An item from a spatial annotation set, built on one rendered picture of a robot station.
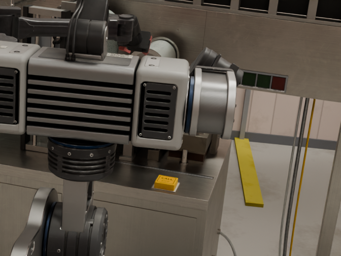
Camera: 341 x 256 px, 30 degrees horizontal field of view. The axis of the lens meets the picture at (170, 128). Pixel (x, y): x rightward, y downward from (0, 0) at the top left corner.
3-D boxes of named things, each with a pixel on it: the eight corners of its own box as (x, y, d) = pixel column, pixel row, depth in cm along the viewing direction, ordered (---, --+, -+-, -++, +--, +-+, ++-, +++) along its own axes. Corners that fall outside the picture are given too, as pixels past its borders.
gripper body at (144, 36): (147, 51, 212) (144, 40, 205) (117, 47, 214) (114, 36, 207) (151, 34, 214) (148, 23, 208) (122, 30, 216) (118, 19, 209)
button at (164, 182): (154, 188, 219) (154, 181, 218) (158, 180, 225) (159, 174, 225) (173, 191, 218) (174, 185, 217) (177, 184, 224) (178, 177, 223)
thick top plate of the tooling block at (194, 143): (163, 146, 238) (164, 131, 237) (183, 116, 276) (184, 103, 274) (205, 153, 236) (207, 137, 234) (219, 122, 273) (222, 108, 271)
